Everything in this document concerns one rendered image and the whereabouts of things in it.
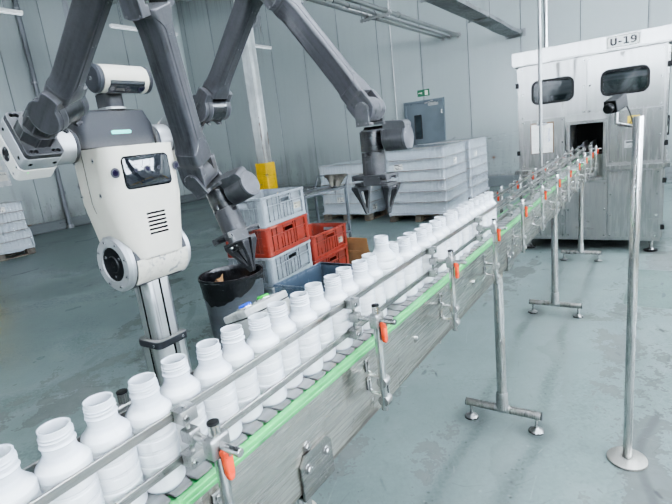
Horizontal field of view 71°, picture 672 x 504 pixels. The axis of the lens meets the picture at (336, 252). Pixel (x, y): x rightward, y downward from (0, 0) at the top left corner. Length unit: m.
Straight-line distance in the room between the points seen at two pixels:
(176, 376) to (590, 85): 5.14
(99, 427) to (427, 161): 7.17
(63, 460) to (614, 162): 5.30
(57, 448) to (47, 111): 0.75
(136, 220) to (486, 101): 10.47
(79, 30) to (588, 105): 4.95
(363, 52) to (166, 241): 11.53
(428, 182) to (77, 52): 6.84
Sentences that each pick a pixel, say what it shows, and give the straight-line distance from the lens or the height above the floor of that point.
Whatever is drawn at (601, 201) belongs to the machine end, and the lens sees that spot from 5.59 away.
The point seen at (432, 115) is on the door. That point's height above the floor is 1.73.
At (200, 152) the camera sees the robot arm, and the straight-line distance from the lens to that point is 1.07.
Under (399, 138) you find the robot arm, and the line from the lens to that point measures 1.13.
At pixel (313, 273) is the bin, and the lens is 1.99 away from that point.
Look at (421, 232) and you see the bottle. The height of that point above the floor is 1.16.
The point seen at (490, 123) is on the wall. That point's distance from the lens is 11.42.
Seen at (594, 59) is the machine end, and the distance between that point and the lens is 5.54.
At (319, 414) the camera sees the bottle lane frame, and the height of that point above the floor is 0.94.
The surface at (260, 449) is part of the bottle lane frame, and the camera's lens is 0.85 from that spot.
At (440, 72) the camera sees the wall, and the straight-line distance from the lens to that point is 11.82.
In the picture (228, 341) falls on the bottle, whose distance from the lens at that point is 0.81.
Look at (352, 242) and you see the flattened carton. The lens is 4.60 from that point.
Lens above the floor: 1.45
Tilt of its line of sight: 13 degrees down
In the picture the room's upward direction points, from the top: 7 degrees counter-clockwise
